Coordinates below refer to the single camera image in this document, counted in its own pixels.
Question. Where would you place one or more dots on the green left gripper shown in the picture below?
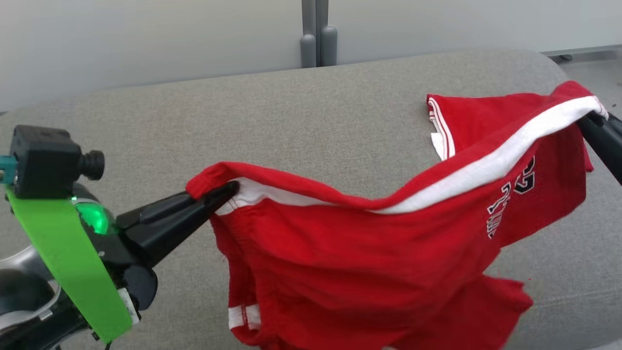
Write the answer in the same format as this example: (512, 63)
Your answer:
(63, 253)

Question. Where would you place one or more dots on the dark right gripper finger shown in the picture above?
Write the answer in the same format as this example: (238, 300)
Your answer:
(605, 146)
(613, 127)

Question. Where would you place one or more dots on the red Bulls jersey shirt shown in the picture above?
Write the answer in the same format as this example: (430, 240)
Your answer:
(461, 114)

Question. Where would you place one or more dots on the red shorts white trim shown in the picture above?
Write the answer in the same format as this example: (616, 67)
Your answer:
(340, 253)

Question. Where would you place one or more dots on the grey partition column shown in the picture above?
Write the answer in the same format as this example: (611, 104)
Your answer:
(308, 14)

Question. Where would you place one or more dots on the grey metal floor rail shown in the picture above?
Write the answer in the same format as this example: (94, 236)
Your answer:
(583, 52)

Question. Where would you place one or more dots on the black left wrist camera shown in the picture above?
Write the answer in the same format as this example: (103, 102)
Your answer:
(43, 160)

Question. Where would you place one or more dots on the grey round partition post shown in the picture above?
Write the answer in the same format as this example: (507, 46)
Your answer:
(329, 46)
(308, 51)

